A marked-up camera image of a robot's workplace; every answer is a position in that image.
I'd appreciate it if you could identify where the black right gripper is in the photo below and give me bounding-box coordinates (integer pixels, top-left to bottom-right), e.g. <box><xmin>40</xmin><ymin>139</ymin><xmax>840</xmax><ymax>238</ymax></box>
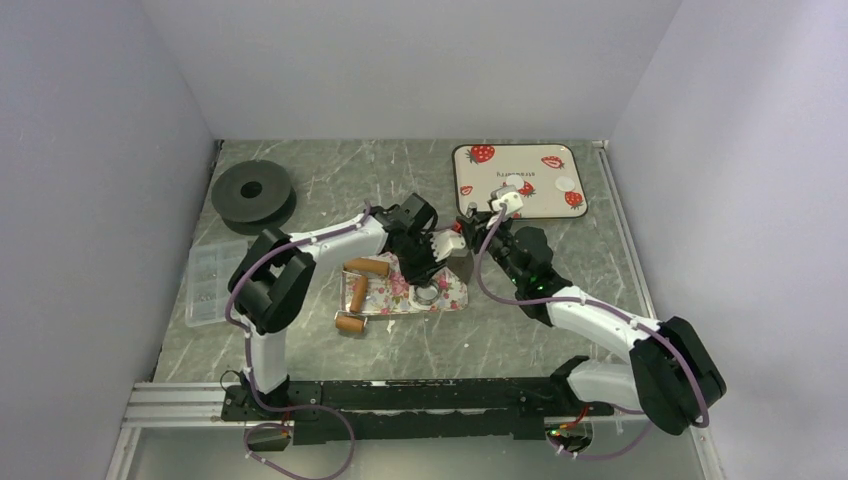
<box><xmin>460</xmin><ymin>212</ymin><xmax>526</xmax><ymax>289</ymax></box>

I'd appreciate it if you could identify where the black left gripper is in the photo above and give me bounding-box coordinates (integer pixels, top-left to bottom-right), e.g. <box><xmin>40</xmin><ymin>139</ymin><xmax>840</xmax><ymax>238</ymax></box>
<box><xmin>393</xmin><ymin>234</ymin><xmax>448</xmax><ymax>290</ymax></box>

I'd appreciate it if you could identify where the floral print tray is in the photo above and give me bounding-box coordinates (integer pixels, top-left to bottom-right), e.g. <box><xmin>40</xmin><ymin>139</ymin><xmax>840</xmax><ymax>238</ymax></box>
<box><xmin>341</xmin><ymin>253</ymin><xmax>469</xmax><ymax>316</ymax></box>

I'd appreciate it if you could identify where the wooden rolling pin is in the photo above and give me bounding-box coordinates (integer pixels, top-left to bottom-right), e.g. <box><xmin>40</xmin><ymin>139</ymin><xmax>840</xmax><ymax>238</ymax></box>
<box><xmin>335</xmin><ymin>257</ymin><xmax>390</xmax><ymax>334</ymax></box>

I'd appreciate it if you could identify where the wooden handled dough scraper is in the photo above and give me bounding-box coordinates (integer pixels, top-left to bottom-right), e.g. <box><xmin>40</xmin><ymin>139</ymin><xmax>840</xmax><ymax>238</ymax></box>
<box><xmin>449</xmin><ymin>254</ymin><xmax>474</xmax><ymax>284</ymax></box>

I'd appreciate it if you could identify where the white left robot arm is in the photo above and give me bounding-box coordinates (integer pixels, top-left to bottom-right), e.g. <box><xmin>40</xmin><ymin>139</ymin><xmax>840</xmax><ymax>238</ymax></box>
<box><xmin>224</xmin><ymin>194</ymin><xmax>445</xmax><ymax>420</ymax></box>

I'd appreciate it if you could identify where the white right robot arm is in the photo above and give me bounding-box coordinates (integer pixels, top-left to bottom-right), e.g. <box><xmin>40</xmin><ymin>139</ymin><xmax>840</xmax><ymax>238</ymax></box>
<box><xmin>455</xmin><ymin>212</ymin><xmax>727</xmax><ymax>435</ymax></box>

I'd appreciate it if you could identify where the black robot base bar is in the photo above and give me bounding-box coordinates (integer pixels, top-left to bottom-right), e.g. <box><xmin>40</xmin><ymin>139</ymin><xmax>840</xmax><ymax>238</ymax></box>
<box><xmin>220</xmin><ymin>377</ymin><xmax>613</xmax><ymax>446</ymax></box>

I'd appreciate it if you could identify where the round white wrapper middle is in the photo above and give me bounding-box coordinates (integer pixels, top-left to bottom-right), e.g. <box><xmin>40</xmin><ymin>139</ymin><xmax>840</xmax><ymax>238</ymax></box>
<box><xmin>504</xmin><ymin>174</ymin><xmax>525</xmax><ymax>190</ymax></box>

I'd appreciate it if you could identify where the round white wrapper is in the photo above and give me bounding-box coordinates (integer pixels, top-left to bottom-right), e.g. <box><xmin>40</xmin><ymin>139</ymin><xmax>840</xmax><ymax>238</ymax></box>
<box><xmin>555</xmin><ymin>176</ymin><xmax>577</xmax><ymax>192</ymax></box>
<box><xmin>504</xmin><ymin>174</ymin><xmax>525</xmax><ymax>190</ymax></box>

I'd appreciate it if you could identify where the strawberry print tray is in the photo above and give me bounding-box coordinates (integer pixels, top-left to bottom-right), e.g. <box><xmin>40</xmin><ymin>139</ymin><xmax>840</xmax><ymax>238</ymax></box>
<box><xmin>452</xmin><ymin>143</ymin><xmax>588</xmax><ymax>219</ymax></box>

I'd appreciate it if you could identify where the round white wrapper right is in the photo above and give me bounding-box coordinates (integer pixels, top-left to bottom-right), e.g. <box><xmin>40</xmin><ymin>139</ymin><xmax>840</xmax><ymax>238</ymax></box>
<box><xmin>555</xmin><ymin>176</ymin><xmax>577</xmax><ymax>192</ymax></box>

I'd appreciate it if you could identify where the black filament spool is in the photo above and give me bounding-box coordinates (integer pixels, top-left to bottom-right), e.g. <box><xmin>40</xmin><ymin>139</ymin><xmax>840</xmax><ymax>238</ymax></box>
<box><xmin>211</xmin><ymin>159</ymin><xmax>297</xmax><ymax>235</ymax></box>

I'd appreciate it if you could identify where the clear plastic parts box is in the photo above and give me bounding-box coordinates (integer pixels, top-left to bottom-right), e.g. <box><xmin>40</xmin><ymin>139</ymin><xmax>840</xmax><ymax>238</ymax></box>
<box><xmin>185</xmin><ymin>240</ymin><xmax>248</xmax><ymax>328</ymax></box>

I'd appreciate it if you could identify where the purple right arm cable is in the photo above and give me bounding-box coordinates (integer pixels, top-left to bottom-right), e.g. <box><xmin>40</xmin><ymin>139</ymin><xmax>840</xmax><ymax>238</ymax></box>
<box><xmin>471</xmin><ymin>201</ymin><xmax>711</xmax><ymax>463</ymax></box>

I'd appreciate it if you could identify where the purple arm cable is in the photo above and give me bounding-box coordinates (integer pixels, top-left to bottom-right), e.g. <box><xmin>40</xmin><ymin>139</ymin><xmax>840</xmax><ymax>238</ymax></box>
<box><xmin>471</xmin><ymin>201</ymin><xmax>711</xmax><ymax>463</ymax></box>
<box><xmin>223</xmin><ymin>201</ymin><xmax>374</xmax><ymax>480</ymax></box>

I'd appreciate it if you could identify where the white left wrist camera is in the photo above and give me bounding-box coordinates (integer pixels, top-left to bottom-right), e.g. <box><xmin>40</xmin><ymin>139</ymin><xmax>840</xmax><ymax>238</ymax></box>
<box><xmin>430</xmin><ymin>228</ymin><xmax>468</xmax><ymax>262</ymax></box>

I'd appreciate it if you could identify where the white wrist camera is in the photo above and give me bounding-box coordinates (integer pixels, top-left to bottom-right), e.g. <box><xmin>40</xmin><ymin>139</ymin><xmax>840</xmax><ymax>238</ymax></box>
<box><xmin>430</xmin><ymin>228</ymin><xmax>468</xmax><ymax>262</ymax></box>
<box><xmin>488</xmin><ymin>185</ymin><xmax>524</xmax><ymax>218</ymax></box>

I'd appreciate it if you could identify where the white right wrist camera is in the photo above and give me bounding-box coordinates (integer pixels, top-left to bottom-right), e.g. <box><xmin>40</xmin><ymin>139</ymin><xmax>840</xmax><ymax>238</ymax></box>
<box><xmin>488</xmin><ymin>185</ymin><xmax>524</xmax><ymax>218</ymax></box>

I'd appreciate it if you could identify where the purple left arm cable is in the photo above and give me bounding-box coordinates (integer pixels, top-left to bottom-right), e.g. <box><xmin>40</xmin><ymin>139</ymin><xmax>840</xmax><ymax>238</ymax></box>
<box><xmin>223</xmin><ymin>201</ymin><xmax>374</xmax><ymax>480</ymax></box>

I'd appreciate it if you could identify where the aluminium frame rail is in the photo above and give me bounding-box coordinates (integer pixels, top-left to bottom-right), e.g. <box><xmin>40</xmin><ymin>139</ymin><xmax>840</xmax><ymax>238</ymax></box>
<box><xmin>122</xmin><ymin>382</ymin><xmax>225</xmax><ymax>428</ymax></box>

